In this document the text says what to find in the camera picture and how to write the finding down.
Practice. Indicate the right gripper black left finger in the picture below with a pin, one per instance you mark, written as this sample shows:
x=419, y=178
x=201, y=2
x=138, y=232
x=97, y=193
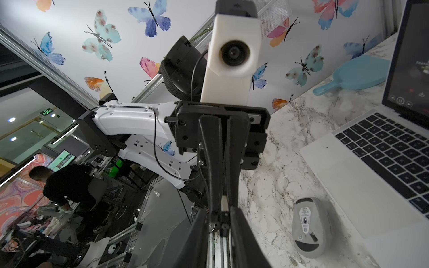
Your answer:
x=194, y=251

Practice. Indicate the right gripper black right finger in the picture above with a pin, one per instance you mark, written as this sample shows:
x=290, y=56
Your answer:
x=247, y=253

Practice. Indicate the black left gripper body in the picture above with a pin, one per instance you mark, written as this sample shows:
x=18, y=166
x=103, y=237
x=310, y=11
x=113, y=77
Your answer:
x=184, y=125

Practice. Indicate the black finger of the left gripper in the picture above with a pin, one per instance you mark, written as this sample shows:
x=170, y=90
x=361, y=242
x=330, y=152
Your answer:
x=237, y=136
x=211, y=153

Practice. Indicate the grey wireless mouse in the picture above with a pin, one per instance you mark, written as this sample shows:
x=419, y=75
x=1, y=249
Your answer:
x=311, y=227

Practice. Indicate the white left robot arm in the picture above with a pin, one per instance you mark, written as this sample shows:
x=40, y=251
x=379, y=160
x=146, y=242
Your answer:
x=139, y=133

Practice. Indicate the silver laptop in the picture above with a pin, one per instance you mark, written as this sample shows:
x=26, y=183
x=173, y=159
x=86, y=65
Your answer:
x=376, y=167

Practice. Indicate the person in black shirt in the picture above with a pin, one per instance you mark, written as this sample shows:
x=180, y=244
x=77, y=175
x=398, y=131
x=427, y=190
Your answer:
x=71, y=184

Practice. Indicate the light blue hand mirror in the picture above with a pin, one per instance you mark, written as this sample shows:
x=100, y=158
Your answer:
x=360, y=73

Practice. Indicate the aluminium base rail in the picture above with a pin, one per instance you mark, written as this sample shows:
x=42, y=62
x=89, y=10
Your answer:
x=154, y=241

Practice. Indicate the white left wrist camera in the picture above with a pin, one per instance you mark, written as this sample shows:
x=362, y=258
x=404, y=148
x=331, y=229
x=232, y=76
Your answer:
x=233, y=53

